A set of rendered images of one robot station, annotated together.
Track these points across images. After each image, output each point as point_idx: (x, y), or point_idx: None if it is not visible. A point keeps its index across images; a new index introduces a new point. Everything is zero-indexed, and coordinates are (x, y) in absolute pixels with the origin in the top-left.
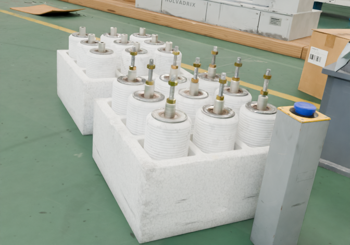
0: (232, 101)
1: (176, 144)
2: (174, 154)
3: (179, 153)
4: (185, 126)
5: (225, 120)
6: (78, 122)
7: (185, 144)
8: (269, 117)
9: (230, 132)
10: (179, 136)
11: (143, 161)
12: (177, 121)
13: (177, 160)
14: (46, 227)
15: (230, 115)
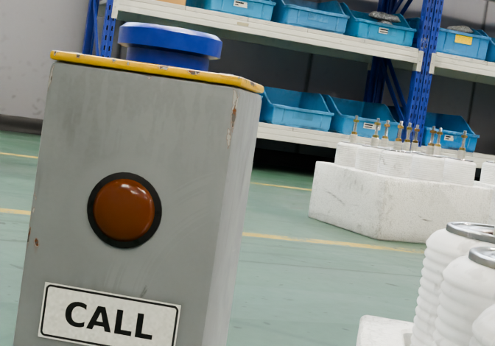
0: None
1: (418, 297)
2: (413, 335)
3: (415, 340)
4: (436, 244)
5: (456, 258)
6: None
7: (429, 316)
8: (484, 311)
9: (441, 323)
10: (423, 271)
11: (404, 322)
12: (447, 224)
13: (384, 341)
14: None
15: (480, 253)
